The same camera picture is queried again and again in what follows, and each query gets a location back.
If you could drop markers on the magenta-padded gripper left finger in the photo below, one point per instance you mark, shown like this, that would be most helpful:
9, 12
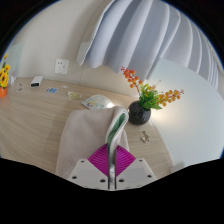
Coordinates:
86, 173

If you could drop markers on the small grey sticker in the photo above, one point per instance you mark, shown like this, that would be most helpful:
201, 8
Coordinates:
20, 84
19, 89

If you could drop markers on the small blue card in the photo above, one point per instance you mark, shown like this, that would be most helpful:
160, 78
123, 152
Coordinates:
51, 90

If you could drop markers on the white pleated curtain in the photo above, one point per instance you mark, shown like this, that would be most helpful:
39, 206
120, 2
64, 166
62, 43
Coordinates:
143, 33

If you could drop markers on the black round vase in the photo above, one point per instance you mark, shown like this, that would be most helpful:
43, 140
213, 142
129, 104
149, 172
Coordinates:
139, 114

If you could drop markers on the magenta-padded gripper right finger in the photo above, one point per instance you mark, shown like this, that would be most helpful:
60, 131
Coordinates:
136, 173

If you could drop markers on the shiny white printed booklet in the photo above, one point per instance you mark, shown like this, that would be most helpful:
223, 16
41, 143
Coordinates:
95, 102

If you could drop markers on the small yellowish card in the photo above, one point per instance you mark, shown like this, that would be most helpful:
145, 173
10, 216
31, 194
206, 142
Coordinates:
74, 95

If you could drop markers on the orange berry flower sprigs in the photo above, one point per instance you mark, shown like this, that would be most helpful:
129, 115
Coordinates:
148, 98

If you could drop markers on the small metal keyring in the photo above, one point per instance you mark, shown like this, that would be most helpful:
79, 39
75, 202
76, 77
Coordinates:
144, 136

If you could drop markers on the frosted glass desk partition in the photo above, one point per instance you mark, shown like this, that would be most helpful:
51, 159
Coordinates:
193, 126
15, 58

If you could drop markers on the white partition clip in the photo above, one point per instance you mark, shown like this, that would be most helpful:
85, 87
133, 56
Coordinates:
177, 167

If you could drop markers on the white wall socket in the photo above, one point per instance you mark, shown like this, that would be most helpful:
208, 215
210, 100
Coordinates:
62, 66

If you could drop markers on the orange round vase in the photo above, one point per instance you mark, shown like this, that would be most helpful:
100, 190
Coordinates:
3, 92

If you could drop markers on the yellow sunflower bouquet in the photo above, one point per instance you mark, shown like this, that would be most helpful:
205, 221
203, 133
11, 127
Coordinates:
4, 78

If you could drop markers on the beige towel with green stripe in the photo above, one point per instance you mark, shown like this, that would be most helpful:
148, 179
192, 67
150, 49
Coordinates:
83, 133

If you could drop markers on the small white box device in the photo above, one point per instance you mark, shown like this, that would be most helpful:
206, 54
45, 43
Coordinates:
36, 81

